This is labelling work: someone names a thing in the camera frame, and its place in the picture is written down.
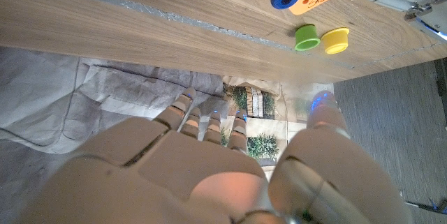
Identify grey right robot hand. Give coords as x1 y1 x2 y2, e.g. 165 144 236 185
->
17 87 413 224

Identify yellow cup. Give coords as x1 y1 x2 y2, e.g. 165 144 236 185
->
320 27 351 55

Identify green cup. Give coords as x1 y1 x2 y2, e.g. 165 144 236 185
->
293 24 321 52

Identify printed fabric backdrop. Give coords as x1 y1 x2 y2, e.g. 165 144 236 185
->
0 45 335 224

